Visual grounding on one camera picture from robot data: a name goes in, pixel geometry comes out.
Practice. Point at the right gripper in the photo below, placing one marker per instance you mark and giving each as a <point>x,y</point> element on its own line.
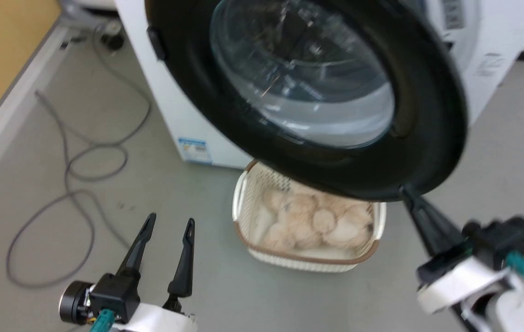
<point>464,283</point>

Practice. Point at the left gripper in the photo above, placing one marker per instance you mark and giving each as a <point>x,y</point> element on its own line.
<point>116,295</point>

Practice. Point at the black round glass washer door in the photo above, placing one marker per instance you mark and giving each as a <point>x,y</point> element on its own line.
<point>427,115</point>

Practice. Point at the white washing machine body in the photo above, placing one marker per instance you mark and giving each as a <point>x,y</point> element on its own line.
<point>174,106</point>

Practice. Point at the blue energy label sticker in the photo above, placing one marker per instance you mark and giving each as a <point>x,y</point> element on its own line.
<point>195,150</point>

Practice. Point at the beige plush teddy toy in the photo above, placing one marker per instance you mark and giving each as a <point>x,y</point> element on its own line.
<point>308,221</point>

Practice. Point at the white laundry basket brown rim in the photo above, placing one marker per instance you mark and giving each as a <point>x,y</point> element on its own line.
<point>308,263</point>

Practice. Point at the barcode sticker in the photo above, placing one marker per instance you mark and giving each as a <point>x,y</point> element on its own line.
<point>454,14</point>

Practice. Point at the black power plug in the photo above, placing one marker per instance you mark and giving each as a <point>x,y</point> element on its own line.
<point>112,41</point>

